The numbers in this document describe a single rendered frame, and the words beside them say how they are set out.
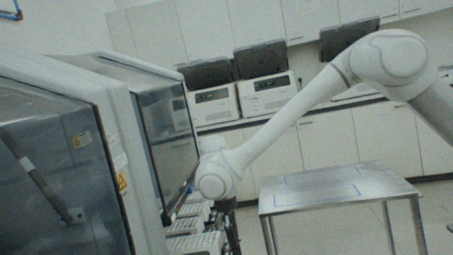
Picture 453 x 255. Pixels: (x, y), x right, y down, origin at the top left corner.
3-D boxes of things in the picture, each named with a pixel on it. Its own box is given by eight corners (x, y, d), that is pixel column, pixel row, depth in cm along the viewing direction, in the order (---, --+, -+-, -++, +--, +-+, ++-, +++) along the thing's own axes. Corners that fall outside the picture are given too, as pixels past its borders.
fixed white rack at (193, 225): (126, 254, 139) (122, 239, 138) (135, 241, 149) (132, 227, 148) (201, 243, 135) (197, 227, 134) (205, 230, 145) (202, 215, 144)
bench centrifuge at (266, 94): (243, 119, 346) (228, 48, 335) (246, 110, 407) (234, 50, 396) (300, 108, 339) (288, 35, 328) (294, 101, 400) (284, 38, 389)
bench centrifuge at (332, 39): (332, 102, 335) (321, 27, 324) (322, 96, 395) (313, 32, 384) (398, 90, 326) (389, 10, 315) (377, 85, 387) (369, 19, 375)
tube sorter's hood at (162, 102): (20, 253, 123) (-47, 59, 113) (106, 186, 182) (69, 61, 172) (172, 226, 116) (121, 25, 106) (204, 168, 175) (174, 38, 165)
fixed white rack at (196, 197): (152, 218, 169) (149, 206, 168) (158, 210, 179) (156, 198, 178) (213, 208, 165) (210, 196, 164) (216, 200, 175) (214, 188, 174)
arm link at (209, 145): (206, 178, 124) (203, 191, 111) (197, 135, 122) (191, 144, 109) (236, 173, 124) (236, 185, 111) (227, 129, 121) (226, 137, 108)
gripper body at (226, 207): (215, 193, 125) (221, 218, 126) (212, 203, 116) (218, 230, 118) (236, 190, 123) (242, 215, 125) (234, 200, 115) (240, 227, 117)
